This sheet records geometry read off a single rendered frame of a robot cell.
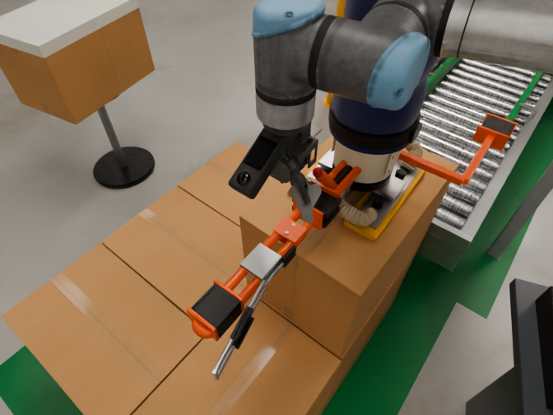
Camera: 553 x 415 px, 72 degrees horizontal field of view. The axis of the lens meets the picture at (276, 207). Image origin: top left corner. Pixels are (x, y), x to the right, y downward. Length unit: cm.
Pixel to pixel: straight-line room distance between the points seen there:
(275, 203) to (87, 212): 168
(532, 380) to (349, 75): 97
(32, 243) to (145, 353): 139
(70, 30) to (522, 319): 203
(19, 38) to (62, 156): 117
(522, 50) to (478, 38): 5
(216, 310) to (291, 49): 48
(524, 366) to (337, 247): 57
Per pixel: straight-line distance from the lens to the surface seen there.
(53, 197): 279
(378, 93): 48
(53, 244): 252
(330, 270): 98
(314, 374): 129
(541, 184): 207
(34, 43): 202
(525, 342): 129
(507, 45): 58
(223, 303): 77
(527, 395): 123
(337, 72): 49
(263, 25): 51
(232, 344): 77
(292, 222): 88
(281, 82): 53
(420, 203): 119
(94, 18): 214
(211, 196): 170
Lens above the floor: 177
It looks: 49 degrees down
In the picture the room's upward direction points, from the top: straight up
